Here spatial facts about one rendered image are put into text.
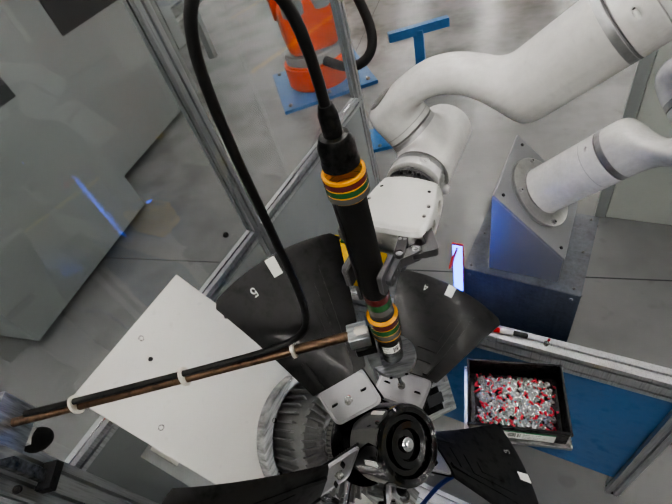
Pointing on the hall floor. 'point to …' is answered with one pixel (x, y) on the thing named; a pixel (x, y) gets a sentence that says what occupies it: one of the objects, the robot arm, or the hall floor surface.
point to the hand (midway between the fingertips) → (369, 271)
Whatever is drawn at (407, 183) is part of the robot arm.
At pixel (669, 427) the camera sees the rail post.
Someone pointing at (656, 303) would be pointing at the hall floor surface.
